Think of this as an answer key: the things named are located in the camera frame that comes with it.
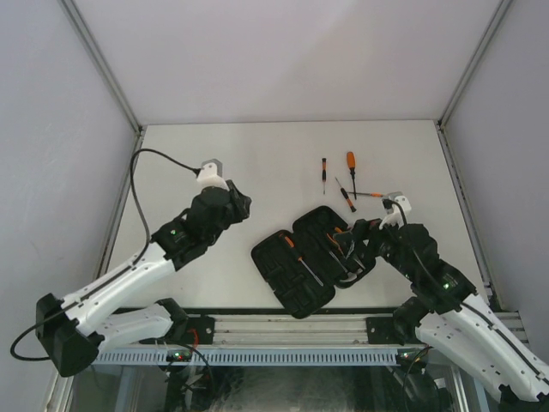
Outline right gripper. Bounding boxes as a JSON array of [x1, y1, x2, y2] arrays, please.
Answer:
[[334, 211, 416, 282]]

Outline black plastic tool case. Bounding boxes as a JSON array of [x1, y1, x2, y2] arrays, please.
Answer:
[[250, 205, 374, 319]]

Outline orange black needle-nose pliers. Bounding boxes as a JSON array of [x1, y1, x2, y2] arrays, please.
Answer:
[[325, 233, 365, 283]]

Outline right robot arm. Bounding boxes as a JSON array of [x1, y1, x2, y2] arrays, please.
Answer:
[[329, 219, 548, 411]]

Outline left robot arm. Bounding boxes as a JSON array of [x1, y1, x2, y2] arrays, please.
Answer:
[[36, 181, 251, 377]]

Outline thin precision screwdriver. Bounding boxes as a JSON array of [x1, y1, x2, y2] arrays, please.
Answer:
[[335, 177, 357, 213]]

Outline small orange-tip precision screwdriver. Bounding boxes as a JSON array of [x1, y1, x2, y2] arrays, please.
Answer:
[[348, 192, 385, 198]]

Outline small black precision screwdriver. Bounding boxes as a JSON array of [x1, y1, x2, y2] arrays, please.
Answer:
[[322, 157, 327, 196]]

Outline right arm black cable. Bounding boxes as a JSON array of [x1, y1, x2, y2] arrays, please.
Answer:
[[383, 197, 549, 404]]

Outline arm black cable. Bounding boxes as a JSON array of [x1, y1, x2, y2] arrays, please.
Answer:
[[383, 197, 549, 404], [10, 148, 202, 362]]

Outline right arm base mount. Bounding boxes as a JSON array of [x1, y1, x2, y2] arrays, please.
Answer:
[[365, 297, 428, 345]]

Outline grey slotted cable duct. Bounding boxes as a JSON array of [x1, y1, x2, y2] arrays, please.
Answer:
[[94, 347, 399, 367]]

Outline aluminium frame rail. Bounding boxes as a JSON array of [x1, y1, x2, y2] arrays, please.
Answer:
[[98, 312, 530, 347]]

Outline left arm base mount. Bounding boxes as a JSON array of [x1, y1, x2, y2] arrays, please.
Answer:
[[153, 298, 215, 346]]

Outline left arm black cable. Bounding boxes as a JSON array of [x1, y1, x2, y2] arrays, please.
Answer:
[[10, 148, 202, 362]]

